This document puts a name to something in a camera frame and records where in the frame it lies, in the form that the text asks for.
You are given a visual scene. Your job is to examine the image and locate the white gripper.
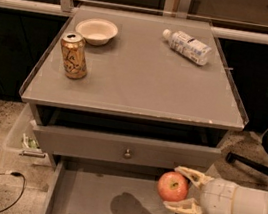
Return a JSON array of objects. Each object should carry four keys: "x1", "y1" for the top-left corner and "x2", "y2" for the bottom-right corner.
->
[{"x1": 163, "y1": 166, "x2": 238, "y2": 214}]

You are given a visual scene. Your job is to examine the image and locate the red apple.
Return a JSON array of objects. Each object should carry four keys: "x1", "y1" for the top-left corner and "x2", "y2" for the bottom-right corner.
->
[{"x1": 157, "y1": 171, "x2": 189, "y2": 202}]

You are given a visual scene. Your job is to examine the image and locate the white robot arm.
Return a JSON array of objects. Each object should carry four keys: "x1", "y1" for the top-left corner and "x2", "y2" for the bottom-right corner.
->
[{"x1": 163, "y1": 166, "x2": 268, "y2": 214}]

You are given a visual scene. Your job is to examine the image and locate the grey top drawer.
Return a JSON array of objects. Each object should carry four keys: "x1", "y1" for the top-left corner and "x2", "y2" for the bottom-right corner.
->
[{"x1": 33, "y1": 124, "x2": 221, "y2": 171}]

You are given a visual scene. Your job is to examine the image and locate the grey open middle drawer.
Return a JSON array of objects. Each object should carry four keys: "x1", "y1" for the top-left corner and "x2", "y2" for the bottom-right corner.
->
[{"x1": 41, "y1": 160, "x2": 173, "y2": 214}]

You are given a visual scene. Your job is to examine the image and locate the grey drawer cabinet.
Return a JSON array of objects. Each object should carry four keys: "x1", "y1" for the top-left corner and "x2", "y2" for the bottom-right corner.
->
[{"x1": 20, "y1": 6, "x2": 248, "y2": 171}]

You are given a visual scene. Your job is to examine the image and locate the clear plastic water bottle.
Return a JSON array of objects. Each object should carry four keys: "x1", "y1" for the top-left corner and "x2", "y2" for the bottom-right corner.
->
[{"x1": 163, "y1": 29, "x2": 212, "y2": 66}]

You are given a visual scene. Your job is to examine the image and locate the clear plastic storage bin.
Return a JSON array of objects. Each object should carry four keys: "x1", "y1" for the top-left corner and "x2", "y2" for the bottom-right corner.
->
[{"x1": 3, "y1": 104, "x2": 51, "y2": 166}]

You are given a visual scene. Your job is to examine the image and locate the white paper bowl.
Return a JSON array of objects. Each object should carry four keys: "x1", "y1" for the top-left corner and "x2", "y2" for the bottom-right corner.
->
[{"x1": 75, "y1": 18, "x2": 119, "y2": 46}]

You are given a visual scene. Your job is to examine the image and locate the gold soda can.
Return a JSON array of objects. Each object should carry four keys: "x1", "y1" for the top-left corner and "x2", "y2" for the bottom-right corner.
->
[{"x1": 60, "y1": 31, "x2": 87, "y2": 80}]

